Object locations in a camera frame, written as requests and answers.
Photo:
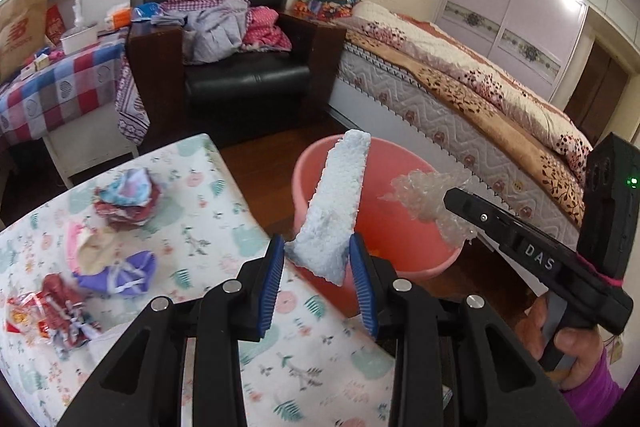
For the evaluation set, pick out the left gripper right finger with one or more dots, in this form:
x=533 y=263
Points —
x=456 y=362

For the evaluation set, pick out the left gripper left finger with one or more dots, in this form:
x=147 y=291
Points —
x=139 y=381

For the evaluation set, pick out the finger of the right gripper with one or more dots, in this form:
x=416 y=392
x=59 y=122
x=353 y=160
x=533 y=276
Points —
x=495 y=222

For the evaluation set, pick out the clear bubble wrap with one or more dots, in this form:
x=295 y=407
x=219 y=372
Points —
x=422 y=195

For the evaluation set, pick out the red white paper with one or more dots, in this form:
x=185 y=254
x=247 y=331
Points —
x=69 y=324

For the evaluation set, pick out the purple wrapper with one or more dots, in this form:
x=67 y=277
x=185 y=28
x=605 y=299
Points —
x=124 y=277

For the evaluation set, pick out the red snack wrapper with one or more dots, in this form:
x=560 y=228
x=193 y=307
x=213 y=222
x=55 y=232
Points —
x=25 y=315

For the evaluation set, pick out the white foam sheet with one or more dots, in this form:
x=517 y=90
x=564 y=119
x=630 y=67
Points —
x=321 y=244

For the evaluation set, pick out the right hand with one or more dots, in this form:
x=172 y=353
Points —
x=584 y=345

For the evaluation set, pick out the floral beige blanket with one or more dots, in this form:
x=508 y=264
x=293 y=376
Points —
x=537 y=135

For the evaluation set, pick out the floral animal print tablecloth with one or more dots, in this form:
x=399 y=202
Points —
x=315 y=367

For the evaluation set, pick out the bed with quilted mattress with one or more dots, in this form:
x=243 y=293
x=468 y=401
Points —
x=378 y=97

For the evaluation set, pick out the lilac sliding wardrobe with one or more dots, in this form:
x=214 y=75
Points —
x=533 y=40

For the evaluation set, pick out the red pink patterned cloth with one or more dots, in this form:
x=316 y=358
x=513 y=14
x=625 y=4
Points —
x=133 y=121

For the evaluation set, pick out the black leather armchair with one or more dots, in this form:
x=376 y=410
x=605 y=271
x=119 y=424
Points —
x=249 y=95

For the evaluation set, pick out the pink red garment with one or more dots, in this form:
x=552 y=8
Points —
x=263 y=34

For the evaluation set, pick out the plaid checkered tablecloth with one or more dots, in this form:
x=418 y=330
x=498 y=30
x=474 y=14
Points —
x=73 y=87

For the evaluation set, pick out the dark wooden side cabinet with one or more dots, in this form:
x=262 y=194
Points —
x=155 y=57

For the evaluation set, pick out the grey lilac clothes pile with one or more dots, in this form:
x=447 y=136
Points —
x=210 y=34

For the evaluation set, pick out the white tissue box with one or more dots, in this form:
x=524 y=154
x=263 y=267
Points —
x=79 y=38

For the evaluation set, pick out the orange box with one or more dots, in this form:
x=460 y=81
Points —
x=119 y=16

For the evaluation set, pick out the red packet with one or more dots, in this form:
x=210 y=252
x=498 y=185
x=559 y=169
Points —
x=55 y=26

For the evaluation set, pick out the blue packet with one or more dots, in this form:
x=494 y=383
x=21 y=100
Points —
x=145 y=12

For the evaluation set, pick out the brown New Balance paper bag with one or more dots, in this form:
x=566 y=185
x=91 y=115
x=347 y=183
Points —
x=23 y=23

